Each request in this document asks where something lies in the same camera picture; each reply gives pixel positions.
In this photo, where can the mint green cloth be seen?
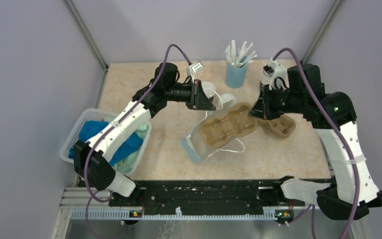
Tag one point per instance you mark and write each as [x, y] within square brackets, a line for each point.
[126, 166]

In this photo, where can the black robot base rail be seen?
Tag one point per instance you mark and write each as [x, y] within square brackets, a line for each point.
[203, 197]

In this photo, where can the brown cardboard cup carrier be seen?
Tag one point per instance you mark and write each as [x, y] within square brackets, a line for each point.
[281, 127]

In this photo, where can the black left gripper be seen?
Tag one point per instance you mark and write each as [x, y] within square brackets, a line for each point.
[198, 100]

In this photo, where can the single brown cup carrier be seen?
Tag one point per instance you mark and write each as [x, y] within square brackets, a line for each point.
[216, 132]

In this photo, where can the blue cylindrical straw holder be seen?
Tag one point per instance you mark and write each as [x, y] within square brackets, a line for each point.
[235, 76]

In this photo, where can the stack of white cup lids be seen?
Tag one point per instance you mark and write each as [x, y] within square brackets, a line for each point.
[227, 98]

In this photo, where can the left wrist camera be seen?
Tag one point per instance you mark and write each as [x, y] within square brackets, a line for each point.
[193, 68]

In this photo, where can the white plastic basket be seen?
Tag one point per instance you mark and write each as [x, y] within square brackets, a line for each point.
[66, 153]

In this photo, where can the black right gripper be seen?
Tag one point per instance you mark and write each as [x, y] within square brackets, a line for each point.
[262, 109]

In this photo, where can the white coffee cup lid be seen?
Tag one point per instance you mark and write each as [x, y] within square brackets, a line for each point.
[209, 90]

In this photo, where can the light blue paper bag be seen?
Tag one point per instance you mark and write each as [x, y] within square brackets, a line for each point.
[197, 151]

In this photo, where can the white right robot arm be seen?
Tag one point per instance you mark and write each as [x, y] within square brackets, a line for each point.
[353, 184]

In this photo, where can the white wrapped straws bundle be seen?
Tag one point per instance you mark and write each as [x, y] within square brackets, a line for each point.
[239, 57]

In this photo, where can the blue cloth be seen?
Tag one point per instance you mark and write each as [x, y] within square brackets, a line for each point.
[130, 146]

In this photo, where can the stack of paper cups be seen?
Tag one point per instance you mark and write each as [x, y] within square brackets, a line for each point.
[266, 79]

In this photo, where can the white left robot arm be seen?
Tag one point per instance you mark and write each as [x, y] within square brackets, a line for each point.
[92, 157]

